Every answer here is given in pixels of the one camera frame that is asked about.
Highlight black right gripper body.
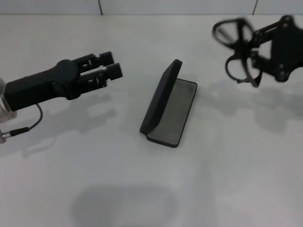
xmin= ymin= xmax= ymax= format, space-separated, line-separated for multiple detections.
xmin=269 ymin=15 xmax=303 ymax=83

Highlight black glasses case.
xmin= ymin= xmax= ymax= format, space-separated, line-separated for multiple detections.
xmin=139 ymin=59 xmax=199 ymax=149

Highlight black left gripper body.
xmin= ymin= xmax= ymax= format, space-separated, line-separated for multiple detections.
xmin=4 ymin=59 xmax=83 ymax=112

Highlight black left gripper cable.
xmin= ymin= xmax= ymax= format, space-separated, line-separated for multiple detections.
xmin=0 ymin=104 xmax=44 ymax=144

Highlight black glasses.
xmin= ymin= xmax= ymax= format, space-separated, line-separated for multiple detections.
xmin=212 ymin=17 xmax=263 ymax=88

